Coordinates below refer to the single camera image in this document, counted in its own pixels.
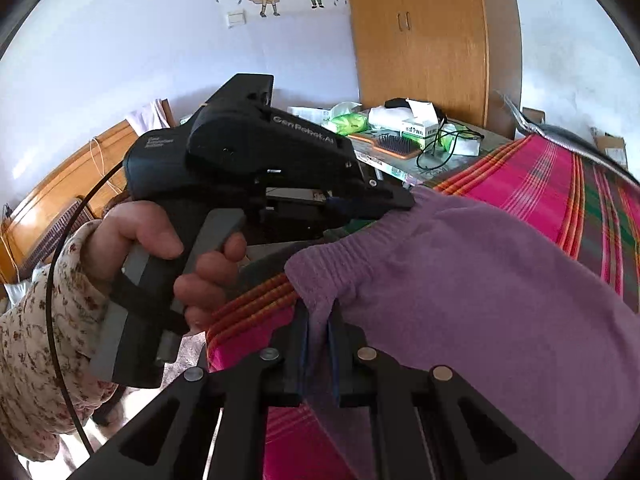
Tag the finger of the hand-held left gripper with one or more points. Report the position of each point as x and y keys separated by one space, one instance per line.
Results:
x=380 y=202
x=290 y=227

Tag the wooden wardrobe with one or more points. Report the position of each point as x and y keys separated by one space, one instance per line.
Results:
x=430 y=50

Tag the person's left forearm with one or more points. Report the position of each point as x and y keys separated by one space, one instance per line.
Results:
x=40 y=350

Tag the black pouch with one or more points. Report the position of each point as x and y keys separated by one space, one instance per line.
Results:
x=395 y=102

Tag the white wall light switch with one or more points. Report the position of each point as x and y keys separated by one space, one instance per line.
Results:
x=236 y=18

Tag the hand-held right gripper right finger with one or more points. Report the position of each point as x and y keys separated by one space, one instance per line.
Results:
x=335 y=360

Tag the wooden headboard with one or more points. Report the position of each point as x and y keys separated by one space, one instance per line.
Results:
x=50 y=195

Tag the silver foil mat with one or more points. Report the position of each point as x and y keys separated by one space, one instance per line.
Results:
x=565 y=135

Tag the labelled cardboard box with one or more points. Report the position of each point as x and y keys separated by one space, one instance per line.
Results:
x=612 y=150

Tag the white tissue pack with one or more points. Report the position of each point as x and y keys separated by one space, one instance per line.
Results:
x=382 y=117

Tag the green wet wipes pack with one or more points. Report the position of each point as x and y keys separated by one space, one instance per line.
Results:
x=350 y=121

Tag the cluttered folding table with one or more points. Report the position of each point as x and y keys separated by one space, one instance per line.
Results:
x=400 y=167

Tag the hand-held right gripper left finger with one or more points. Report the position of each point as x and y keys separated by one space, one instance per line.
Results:
x=301 y=360

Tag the purple fleece pants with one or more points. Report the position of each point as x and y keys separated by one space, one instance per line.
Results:
x=475 y=285

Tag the pink green plaid bed sheet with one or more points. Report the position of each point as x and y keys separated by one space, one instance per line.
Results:
x=525 y=175

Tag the small open cardboard box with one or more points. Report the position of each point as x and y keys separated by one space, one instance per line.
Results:
x=532 y=116

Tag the black hairbrush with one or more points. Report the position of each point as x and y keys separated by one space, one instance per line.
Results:
x=392 y=142

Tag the person's left hand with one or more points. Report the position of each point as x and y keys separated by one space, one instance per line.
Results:
x=150 y=230

